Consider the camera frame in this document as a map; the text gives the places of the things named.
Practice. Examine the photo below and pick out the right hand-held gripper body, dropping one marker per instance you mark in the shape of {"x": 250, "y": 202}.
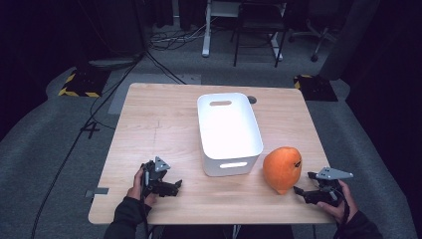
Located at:
{"x": 328, "y": 194}

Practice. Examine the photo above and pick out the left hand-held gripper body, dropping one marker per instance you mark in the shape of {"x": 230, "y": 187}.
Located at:
{"x": 153, "y": 176}

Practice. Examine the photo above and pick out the orange pumpkin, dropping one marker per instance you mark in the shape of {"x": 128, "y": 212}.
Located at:
{"x": 280, "y": 169}

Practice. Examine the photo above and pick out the white plastic basket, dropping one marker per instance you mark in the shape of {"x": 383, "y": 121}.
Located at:
{"x": 229, "y": 132}

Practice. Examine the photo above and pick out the person's left hand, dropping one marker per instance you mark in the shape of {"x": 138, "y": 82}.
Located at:
{"x": 135, "y": 190}

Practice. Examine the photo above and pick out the person's right hand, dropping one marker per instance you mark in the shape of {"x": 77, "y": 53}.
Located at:
{"x": 348, "y": 207}

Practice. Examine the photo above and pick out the grey tape strip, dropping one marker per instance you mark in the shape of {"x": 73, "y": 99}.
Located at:
{"x": 99, "y": 191}

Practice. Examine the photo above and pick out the black yellow striped floor mat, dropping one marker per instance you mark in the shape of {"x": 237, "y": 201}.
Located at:
{"x": 84, "y": 83}
{"x": 315, "y": 88}

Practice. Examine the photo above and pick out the grey table grommet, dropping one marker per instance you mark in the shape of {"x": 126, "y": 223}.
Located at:
{"x": 252, "y": 99}

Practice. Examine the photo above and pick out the dark stand base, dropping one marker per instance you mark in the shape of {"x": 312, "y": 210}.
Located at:
{"x": 112, "y": 62}

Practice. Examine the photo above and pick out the white desk leg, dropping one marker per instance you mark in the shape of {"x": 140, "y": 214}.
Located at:
{"x": 207, "y": 33}
{"x": 277, "y": 46}

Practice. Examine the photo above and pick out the office chair wheeled base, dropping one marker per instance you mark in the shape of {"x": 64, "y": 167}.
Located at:
{"x": 315, "y": 36}

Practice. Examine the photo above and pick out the black metal chair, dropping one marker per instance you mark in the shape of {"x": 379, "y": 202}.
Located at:
{"x": 260, "y": 25}

